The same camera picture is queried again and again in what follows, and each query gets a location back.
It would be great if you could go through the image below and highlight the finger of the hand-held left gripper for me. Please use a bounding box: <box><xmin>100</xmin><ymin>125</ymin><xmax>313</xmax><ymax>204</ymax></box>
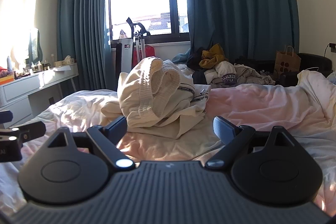
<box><xmin>0</xmin><ymin>121</ymin><xmax>47</xmax><ymax>142</ymax></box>
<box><xmin>0</xmin><ymin>110</ymin><xmax>13</xmax><ymax>125</ymax></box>

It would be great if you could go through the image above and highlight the mustard garment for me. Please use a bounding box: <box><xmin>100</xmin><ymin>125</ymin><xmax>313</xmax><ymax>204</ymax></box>
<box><xmin>199</xmin><ymin>43</ymin><xmax>229</xmax><ymax>69</ymax></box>

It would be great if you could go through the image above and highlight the cream jacket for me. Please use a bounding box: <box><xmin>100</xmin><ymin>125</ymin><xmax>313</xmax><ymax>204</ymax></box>
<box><xmin>101</xmin><ymin>56</ymin><xmax>212</xmax><ymax>139</ymax></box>

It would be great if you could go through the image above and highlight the pastel duvet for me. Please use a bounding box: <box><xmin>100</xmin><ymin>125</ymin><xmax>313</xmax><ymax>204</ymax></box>
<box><xmin>0</xmin><ymin>70</ymin><xmax>336</xmax><ymax>216</ymax></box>

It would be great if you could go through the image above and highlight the brown paper bag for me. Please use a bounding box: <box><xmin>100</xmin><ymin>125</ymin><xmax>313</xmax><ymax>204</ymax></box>
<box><xmin>273</xmin><ymin>45</ymin><xmax>302</xmax><ymax>81</ymax></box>

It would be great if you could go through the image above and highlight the red bag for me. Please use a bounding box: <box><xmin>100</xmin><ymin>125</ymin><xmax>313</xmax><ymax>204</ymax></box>
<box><xmin>132</xmin><ymin>44</ymin><xmax>155</xmax><ymax>62</ymax></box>

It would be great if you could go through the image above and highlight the white shirt with purple print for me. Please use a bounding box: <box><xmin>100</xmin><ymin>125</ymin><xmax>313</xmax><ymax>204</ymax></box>
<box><xmin>204</xmin><ymin>61</ymin><xmax>238</xmax><ymax>88</ymax></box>

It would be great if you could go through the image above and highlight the tissue box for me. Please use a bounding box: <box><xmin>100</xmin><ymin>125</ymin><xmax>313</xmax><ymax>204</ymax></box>
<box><xmin>54</xmin><ymin>55</ymin><xmax>77</xmax><ymax>67</ymax></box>

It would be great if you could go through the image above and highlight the teal cloth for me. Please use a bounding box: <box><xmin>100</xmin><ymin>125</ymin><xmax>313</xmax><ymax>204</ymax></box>
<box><xmin>172</xmin><ymin>48</ymin><xmax>192</xmax><ymax>65</ymax></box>

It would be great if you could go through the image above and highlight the white tower heater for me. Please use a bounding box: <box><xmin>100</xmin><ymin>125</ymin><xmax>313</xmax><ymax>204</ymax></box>
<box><xmin>115</xmin><ymin>39</ymin><xmax>134</xmax><ymax>74</ymax></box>

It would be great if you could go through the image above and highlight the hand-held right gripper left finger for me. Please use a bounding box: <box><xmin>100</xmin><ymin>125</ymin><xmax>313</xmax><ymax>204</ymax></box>
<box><xmin>47</xmin><ymin>116</ymin><xmax>135</xmax><ymax>170</ymax></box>

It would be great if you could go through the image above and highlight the cluster of cosmetic bottles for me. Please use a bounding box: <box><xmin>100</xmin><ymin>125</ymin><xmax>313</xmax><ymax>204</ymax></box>
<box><xmin>26</xmin><ymin>60</ymin><xmax>53</xmax><ymax>74</ymax></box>

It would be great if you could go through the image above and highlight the crumpled grey-white garment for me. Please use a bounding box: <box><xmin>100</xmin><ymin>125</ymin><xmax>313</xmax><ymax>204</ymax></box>
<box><xmin>233</xmin><ymin>63</ymin><xmax>276</xmax><ymax>87</ymax></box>

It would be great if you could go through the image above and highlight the orange box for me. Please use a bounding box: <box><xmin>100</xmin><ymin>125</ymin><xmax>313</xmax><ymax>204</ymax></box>
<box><xmin>0</xmin><ymin>74</ymin><xmax>14</xmax><ymax>86</ymax></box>

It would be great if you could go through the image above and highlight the dark garment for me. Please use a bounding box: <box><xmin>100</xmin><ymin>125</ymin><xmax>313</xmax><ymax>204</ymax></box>
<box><xmin>186</xmin><ymin>48</ymin><xmax>211</xmax><ymax>75</ymax></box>

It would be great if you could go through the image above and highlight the white dresser with items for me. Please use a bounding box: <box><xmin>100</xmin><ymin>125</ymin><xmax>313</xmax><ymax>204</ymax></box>
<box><xmin>0</xmin><ymin>63</ymin><xmax>79</xmax><ymax>126</ymax></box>

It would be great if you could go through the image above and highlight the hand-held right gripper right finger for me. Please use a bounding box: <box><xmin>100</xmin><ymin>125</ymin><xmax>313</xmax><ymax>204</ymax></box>
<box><xmin>205</xmin><ymin>116</ymin><xmax>300</xmax><ymax>169</ymax></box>

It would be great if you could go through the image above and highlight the teal curtain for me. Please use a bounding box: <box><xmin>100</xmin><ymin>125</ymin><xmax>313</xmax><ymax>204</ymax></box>
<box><xmin>183</xmin><ymin>0</ymin><xmax>300</xmax><ymax>75</ymax></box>
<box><xmin>56</xmin><ymin>0</ymin><xmax>114</xmax><ymax>90</ymax></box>

